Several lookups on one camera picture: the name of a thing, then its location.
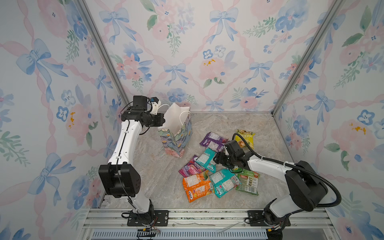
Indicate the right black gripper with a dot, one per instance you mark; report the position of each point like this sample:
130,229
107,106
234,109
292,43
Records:
219,158

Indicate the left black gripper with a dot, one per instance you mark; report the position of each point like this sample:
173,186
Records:
161,119

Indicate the teal candy packet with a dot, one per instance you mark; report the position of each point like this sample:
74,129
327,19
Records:
224,181
206,160

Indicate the floral paper gift bag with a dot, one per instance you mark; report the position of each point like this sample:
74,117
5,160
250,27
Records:
176,132

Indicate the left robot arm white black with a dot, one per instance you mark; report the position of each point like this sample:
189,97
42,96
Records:
119,177

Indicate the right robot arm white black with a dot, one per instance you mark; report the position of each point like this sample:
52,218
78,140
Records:
305,191

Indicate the purple snack packet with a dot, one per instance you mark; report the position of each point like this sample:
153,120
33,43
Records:
214,142

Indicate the magenta Fox's candy packet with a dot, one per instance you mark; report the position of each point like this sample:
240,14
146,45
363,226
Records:
191,168

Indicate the green snack packet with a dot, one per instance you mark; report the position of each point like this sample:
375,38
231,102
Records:
249,181

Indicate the yellow snack packet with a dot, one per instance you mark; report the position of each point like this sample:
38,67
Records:
248,136

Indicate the orange candy packet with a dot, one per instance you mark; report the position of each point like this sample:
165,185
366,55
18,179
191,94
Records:
198,186

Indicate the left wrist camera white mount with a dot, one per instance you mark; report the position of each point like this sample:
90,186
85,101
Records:
156,104

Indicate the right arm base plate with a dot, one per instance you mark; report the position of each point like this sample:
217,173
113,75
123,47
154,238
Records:
258,218

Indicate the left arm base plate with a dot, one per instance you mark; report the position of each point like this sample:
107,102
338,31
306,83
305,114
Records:
157,218

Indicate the aluminium rail frame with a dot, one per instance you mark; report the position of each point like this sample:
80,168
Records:
206,224

